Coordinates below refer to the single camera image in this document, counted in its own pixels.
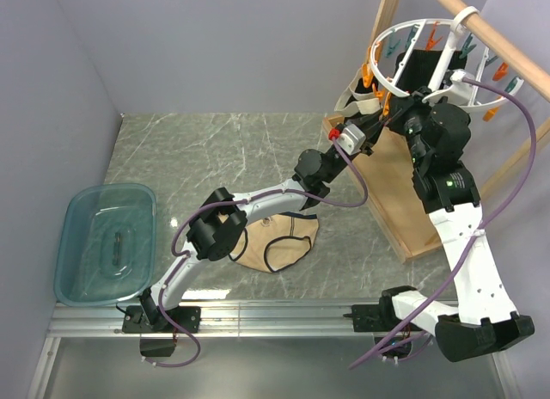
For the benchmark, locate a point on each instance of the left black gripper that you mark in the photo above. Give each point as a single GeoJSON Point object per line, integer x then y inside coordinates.
{"type": "Point", "coordinates": [371, 130]}

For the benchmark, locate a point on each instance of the black underwear white waistband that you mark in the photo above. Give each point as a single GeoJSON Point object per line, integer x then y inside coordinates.
{"type": "Point", "coordinates": [356, 101]}

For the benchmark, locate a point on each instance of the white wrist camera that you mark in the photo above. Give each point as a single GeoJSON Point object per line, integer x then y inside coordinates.
{"type": "Point", "coordinates": [350, 139]}
{"type": "Point", "coordinates": [457, 93]}

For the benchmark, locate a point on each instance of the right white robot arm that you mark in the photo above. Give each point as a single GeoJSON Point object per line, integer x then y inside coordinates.
{"type": "Point", "coordinates": [457, 313]}

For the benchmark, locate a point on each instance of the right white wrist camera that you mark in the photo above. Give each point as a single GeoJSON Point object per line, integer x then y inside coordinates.
{"type": "Point", "coordinates": [457, 93]}

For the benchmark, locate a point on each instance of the black striped boxer shorts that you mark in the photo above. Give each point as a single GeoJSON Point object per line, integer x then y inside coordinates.
{"type": "Point", "coordinates": [418, 70]}

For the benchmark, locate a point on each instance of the white round clip hanger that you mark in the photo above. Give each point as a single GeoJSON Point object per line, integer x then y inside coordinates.
{"type": "Point", "coordinates": [391, 49]}

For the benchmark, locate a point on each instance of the teal plastic basin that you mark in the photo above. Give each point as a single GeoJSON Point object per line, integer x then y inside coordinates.
{"type": "Point", "coordinates": [107, 247]}

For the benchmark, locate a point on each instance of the wooden drying rack frame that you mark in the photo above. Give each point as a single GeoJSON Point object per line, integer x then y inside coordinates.
{"type": "Point", "coordinates": [392, 203]}

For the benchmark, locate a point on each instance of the beige underwear navy trim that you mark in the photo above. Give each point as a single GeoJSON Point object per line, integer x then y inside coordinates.
{"type": "Point", "coordinates": [276, 243]}

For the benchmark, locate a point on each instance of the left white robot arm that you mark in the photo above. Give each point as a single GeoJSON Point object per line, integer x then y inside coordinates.
{"type": "Point", "coordinates": [214, 230]}

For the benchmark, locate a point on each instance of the aluminium mounting rail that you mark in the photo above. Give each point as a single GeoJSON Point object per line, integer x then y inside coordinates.
{"type": "Point", "coordinates": [253, 349]}

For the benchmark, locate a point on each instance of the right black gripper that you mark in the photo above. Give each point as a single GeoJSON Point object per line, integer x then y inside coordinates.
{"type": "Point", "coordinates": [400, 107]}

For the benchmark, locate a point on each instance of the orange clothes peg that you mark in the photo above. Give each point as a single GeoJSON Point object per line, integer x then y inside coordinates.
{"type": "Point", "coordinates": [367, 75]}
{"type": "Point", "coordinates": [386, 104]}

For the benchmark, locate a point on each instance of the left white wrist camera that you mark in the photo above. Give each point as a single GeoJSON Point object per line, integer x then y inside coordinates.
{"type": "Point", "coordinates": [350, 139]}

